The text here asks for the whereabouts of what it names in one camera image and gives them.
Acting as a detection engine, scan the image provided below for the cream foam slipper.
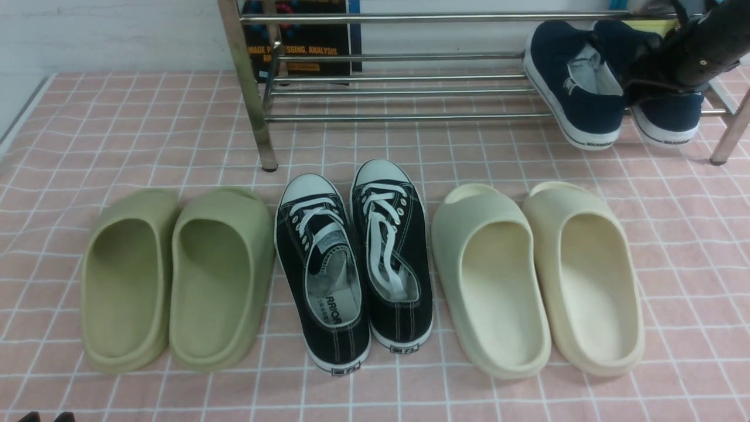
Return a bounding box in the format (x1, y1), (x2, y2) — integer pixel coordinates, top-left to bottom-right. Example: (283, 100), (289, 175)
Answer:
(431, 183), (551, 380)
(521, 181), (645, 377)

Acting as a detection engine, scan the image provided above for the right black canvas sneaker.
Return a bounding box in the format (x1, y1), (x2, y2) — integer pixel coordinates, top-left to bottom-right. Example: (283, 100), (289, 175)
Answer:
(349, 159), (434, 355)

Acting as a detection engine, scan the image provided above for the left cream foam slipper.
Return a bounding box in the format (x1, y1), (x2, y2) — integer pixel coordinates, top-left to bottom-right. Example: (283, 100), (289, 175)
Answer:
(431, 183), (551, 380)

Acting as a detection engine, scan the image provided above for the right cream foam slipper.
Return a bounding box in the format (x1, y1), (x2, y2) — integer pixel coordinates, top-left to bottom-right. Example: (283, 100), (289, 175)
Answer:
(521, 181), (645, 377)

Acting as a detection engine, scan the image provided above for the yellow and teal book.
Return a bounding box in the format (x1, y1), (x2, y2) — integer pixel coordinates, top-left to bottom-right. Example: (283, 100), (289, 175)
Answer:
(609, 1), (679, 36)

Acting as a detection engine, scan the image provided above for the left green foam slipper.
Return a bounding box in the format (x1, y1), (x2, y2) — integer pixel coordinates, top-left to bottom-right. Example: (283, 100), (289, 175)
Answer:
(79, 189), (180, 373)

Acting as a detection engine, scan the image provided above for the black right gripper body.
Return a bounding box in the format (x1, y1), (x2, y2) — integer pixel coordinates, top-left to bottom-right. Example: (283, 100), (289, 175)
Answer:
(622, 1), (749, 98)

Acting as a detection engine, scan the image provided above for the green foam slipper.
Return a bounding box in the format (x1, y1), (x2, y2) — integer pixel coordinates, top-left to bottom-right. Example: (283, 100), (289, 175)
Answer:
(169, 186), (274, 372)
(79, 189), (180, 373)

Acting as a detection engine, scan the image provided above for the right green foam slipper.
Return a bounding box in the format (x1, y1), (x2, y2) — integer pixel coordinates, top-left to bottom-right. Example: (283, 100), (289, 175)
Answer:
(169, 186), (274, 372)

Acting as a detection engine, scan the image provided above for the metal shoe rack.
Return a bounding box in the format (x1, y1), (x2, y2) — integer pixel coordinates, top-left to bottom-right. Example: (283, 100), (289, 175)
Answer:
(218, 1), (748, 172)

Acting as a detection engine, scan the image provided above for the navy slip-on shoe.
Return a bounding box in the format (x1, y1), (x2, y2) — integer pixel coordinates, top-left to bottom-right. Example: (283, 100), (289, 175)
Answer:
(591, 21), (704, 147)
(522, 21), (626, 151)

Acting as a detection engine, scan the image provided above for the black image processing book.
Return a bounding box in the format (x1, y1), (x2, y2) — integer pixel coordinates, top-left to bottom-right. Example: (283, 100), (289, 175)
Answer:
(243, 1), (363, 83)

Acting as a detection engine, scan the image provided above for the pink checkered tablecloth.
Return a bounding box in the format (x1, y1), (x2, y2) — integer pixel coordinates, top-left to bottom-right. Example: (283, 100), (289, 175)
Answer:
(1, 72), (748, 421)

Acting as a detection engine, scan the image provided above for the black canvas sneaker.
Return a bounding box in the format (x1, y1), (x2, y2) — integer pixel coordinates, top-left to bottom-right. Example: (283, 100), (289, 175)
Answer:
(349, 159), (434, 355)
(274, 173), (371, 376)

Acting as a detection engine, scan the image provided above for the left black canvas sneaker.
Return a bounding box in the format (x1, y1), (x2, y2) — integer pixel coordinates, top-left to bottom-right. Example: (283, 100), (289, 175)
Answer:
(274, 173), (371, 376)

